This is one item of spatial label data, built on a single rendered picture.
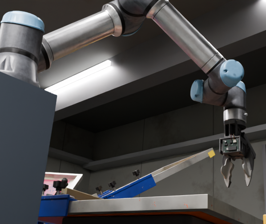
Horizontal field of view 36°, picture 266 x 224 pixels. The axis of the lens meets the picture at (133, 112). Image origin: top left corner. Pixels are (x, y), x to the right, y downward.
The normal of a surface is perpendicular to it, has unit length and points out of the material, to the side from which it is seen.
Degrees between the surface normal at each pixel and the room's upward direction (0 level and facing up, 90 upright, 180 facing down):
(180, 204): 90
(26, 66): 72
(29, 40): 90
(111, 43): 180
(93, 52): 180
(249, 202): 90
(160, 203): 90
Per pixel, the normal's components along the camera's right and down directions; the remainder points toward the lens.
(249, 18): -0.71, -0.32
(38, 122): 0.70, -0.22
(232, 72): 0.28, -0.34
